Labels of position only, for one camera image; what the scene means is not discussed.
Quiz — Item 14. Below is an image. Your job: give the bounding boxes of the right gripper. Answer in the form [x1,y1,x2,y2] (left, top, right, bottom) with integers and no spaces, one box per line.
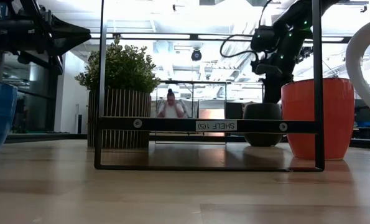
[249,51,295,105]

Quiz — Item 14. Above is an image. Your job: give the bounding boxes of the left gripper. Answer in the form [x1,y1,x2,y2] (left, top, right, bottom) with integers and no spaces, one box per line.
[0,15,93,57]

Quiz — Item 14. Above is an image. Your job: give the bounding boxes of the dark red mug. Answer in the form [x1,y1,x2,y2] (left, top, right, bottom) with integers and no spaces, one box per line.
[243,102,284,147]

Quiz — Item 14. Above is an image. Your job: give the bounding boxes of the orange mug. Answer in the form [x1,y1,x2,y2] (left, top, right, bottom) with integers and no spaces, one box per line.
[280,77,356,161]

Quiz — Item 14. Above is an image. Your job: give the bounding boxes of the white mug blue leaves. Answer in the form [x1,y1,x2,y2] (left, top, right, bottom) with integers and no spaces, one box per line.
[345,16,370,121]

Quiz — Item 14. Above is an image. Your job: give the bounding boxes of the blue mug white inside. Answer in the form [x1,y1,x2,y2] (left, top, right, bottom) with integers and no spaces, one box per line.
[0,80,19,152]

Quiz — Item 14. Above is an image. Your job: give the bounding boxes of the black background box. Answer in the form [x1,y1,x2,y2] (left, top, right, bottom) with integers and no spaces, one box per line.
[224,102,244,120]

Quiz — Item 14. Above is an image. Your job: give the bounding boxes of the dark glass partition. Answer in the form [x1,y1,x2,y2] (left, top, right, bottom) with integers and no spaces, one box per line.
[0,51,63,133]

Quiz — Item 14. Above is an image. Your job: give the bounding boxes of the green plant in striped pot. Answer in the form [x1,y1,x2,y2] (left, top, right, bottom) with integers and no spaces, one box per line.
[75,35,161,149]

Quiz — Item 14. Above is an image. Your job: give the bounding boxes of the person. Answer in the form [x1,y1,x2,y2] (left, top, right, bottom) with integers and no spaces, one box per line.
[156,88,187,119]

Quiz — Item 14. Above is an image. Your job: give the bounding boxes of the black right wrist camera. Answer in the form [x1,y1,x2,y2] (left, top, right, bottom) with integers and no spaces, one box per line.
[251,26,280,53]

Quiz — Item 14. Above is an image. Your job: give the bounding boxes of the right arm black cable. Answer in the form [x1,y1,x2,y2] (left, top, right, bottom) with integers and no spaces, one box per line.
[219,33,261,60]

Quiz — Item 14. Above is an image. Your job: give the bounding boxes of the black ceiling dome camera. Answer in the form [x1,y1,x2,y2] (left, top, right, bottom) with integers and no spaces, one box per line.
[190,48,203,62]

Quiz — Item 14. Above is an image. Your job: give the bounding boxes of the black overhead rail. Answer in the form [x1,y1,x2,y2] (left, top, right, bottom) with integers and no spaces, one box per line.
[90,32,370,44]

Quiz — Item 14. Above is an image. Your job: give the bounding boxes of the black cabinet with handle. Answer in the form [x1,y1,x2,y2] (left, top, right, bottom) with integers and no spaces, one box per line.
[4,133,370,149]

